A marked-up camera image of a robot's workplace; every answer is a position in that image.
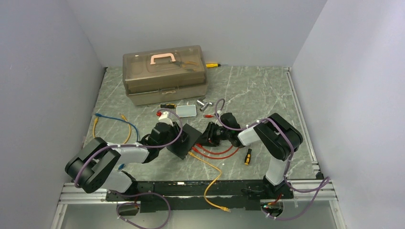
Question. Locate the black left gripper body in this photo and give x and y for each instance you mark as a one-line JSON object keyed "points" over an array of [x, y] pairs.
{"points": [[174, 133]]}

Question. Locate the small white switch box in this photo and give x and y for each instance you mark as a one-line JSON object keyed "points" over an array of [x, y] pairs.
{"points": [[184, 111]]}

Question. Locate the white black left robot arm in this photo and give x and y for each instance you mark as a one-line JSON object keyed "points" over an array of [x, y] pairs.
{"points": [[93, 166]]}

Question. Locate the yellow handled screwdriver by wall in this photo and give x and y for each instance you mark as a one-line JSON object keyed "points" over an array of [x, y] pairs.
{"points": [[212, 65]]}

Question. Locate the black network switch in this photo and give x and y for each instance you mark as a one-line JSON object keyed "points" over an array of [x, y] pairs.
{"points": [[185, 142]]}

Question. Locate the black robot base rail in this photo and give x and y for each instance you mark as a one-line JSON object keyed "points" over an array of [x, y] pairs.
{"points": [[155, 196]]}

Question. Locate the chrome socket adapter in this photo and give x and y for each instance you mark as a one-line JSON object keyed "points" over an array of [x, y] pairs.
{"points": [[203, 105]]}

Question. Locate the brown translucent toolbox pink handle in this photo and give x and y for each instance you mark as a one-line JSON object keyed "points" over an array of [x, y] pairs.
{"points": [[164, 75]]}

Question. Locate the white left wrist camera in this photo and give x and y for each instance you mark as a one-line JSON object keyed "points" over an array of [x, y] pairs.
{"points": [[164, 117]]}

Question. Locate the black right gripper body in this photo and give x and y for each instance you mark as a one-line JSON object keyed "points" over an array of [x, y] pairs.
{"points": [[215, 134]]}

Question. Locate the black orange stubby screwdriver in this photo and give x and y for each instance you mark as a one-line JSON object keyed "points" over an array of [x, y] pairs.
{"points": [[247, 159]]}

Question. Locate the black yellow screwdriver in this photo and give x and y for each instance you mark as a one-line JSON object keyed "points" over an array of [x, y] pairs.
{"points": [[166, 106]]}

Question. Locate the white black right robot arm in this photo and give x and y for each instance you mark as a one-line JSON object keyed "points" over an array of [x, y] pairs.
{"points": [[280, 138]]}

